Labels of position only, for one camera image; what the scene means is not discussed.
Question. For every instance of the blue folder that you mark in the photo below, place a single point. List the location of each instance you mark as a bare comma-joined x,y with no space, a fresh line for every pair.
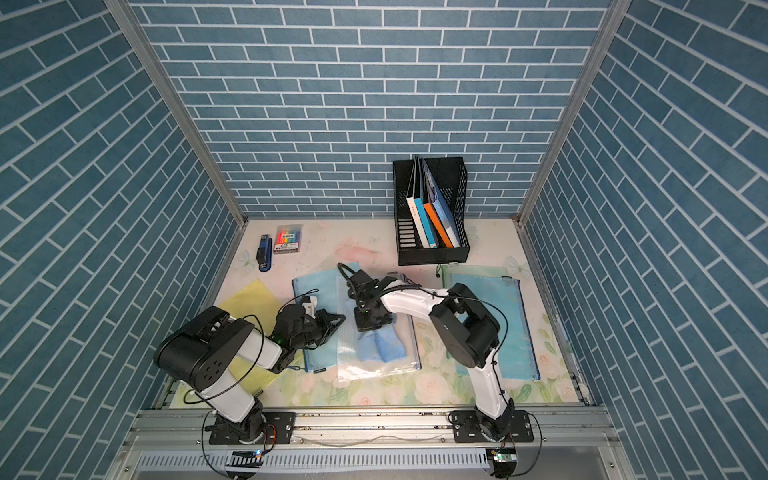
438,201

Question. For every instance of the light blue document bag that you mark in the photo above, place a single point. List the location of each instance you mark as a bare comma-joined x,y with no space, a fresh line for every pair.
504,300

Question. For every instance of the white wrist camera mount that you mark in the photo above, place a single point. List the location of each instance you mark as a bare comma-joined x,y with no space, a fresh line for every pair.
310,305

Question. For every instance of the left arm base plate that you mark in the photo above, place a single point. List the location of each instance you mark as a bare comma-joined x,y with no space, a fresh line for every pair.
266,428

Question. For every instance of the light blue cleaning cloth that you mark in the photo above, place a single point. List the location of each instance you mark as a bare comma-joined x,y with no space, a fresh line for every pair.
382,344

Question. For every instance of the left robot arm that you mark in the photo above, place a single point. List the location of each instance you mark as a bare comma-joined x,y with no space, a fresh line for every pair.
201,351

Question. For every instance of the yellow mesh document bag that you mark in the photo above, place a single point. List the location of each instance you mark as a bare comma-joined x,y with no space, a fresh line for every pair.
263,300

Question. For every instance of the green mesh document bag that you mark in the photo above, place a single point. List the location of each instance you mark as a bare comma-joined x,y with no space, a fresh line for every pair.
448,271

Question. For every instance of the white book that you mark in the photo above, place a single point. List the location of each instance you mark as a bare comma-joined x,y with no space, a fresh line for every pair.
417,222

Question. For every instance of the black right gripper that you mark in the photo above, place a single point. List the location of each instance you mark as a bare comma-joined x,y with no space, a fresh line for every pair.
362,324

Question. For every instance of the box of coloured markers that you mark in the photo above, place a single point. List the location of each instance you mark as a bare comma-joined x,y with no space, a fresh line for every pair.
287,239

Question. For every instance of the aluminium front rail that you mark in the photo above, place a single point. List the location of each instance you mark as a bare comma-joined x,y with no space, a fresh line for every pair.
547,442

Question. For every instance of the black mesh file holder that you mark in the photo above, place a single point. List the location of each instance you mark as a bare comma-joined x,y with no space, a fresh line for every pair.
451,176

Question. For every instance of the blue mesh document bag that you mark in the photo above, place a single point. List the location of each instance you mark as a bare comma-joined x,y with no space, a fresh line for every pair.
332,295

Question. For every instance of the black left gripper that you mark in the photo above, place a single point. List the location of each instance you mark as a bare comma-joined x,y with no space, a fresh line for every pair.
327,329

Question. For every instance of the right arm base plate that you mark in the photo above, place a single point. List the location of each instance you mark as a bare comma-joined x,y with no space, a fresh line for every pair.
471,426

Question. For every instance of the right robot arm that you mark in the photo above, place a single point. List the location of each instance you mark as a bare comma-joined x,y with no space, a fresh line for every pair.
468,330

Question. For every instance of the orange book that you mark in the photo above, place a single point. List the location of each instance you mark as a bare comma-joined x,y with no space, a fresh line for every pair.
437,224

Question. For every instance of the clear grey document bag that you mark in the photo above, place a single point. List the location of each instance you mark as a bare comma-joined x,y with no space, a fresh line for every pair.
350,368

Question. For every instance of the blue black stapler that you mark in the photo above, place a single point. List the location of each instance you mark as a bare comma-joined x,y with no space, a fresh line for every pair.
264,253

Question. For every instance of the teal book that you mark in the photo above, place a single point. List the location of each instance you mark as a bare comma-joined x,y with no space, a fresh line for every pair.
426,224

